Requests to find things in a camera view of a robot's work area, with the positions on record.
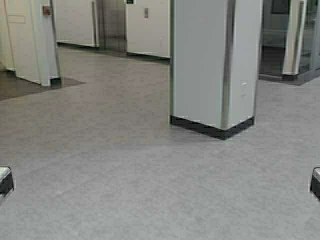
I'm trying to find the robot base right corner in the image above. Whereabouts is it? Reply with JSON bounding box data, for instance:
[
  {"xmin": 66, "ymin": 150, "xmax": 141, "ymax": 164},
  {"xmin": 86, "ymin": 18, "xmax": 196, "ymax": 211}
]
[{"xmin": 309, "ymin": 167, "xmax": 320, "ymax": 200}]

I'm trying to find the robot base left corner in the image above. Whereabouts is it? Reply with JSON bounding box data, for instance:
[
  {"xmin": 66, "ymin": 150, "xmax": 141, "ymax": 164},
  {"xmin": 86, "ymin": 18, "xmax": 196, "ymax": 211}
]
[{"xmin": 0, "ymin": 166, "xmax": 15, "ymax": 197}]

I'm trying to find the elevator call button panel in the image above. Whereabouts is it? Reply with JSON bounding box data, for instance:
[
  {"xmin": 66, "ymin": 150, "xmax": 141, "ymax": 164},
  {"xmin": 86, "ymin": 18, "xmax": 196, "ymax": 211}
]
[{"xmin": 144, "ymin": 7, "xmax": 149, "ymax": 19}]

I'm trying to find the white square pillar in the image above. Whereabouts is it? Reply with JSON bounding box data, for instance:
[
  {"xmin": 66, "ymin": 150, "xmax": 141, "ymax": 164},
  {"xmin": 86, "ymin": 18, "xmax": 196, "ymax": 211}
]
[{"xmin": 169, "ymin": 0, "xmax": 264, "ymax": 140}]

